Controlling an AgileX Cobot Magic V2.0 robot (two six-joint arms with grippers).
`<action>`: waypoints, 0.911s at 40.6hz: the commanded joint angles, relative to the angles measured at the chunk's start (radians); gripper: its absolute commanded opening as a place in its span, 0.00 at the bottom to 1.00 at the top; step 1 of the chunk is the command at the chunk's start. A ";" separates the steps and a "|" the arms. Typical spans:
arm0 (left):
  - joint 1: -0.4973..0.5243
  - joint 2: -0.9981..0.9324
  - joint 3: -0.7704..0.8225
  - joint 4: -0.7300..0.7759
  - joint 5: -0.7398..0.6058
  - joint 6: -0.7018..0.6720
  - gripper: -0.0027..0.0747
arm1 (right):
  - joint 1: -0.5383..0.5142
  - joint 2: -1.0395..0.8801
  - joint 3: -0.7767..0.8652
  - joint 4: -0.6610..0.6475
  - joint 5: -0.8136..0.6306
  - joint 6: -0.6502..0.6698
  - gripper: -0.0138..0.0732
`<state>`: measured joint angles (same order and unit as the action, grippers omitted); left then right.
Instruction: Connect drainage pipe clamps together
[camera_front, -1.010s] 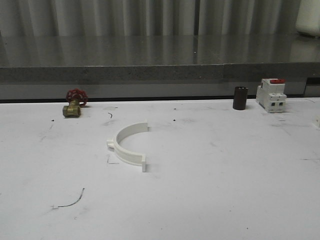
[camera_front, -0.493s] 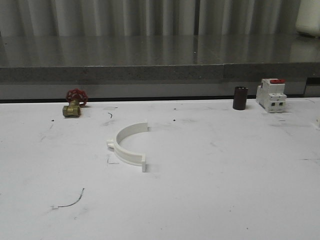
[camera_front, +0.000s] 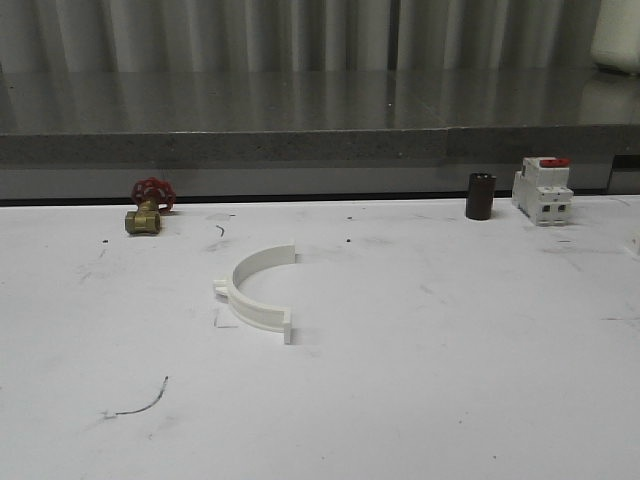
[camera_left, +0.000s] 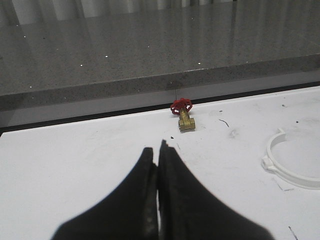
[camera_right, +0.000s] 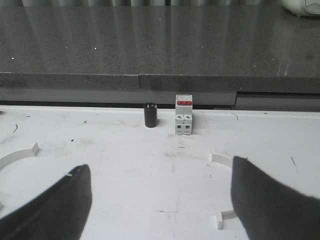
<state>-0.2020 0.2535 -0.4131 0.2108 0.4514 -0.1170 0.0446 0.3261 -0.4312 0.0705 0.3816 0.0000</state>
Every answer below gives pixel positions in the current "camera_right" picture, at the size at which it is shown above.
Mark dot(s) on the white appliance on counter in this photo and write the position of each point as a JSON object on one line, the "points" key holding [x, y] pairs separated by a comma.
{"points": [[305, 8]]}

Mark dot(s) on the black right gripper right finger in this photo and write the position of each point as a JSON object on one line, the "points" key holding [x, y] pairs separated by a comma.
{"points": [[269, 209]]}

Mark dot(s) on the white circuit breaker red switch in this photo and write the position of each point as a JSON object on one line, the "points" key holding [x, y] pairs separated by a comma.
{"points": [[183, 123]]}

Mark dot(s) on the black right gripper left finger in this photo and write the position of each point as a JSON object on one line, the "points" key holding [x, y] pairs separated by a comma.
{"points": [[59, 213]]}

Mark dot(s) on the dark brown cylindrical capacitor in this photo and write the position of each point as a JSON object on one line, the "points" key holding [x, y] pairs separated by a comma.
{"points": [[150, 114]]}

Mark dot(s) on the white half-ring pipe clamp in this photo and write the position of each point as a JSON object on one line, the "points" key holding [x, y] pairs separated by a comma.
{"points": [[226, 212], [8, 202]]}

